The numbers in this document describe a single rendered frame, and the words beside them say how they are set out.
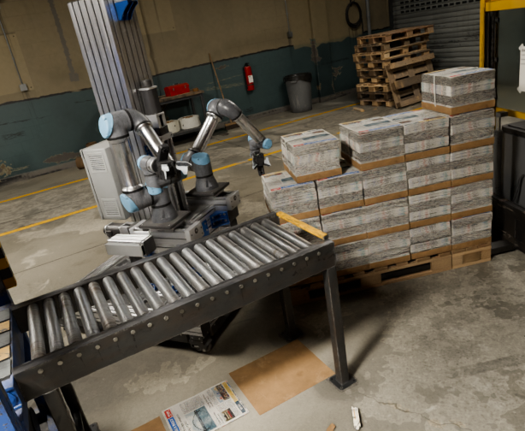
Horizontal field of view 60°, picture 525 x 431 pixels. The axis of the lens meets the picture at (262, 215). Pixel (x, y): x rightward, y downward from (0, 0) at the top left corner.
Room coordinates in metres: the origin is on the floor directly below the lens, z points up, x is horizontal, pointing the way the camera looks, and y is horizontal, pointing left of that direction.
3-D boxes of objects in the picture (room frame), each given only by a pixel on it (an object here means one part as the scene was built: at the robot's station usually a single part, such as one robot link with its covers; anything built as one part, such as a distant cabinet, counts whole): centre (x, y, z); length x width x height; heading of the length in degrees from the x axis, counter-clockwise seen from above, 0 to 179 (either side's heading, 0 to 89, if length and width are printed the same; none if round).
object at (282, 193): (2.84, -0.63, 0.42); 1.17 x 0.39 x 0.83; 95
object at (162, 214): (2.49, 0.56, 0.87); 0.15 x 0.15 x 0.10
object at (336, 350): (1.85, -0.26, 0.34); 0.06 x 0.06 x 0.68; 25
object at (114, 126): (2.40, 0.67, 1.19); 0.15 x 0.12 x 0.55; 127
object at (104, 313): (1.67, 0.73, 0.77); 0.47 x 0.05 x 0.05; 25
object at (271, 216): (2.04, 0.53, 0.74); 1.34 x 0.05 x 0.12; 115
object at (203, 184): (2.93, 0.33, 0.87); 0.15 x 0.15 x 0.10
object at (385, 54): (9.23, -3.06, 0.65); 1.33 x 0.94 x 1.30; 119
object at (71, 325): (1.62, 0.84, 0.77); 0.47 x 0.05 x 0.05; 25
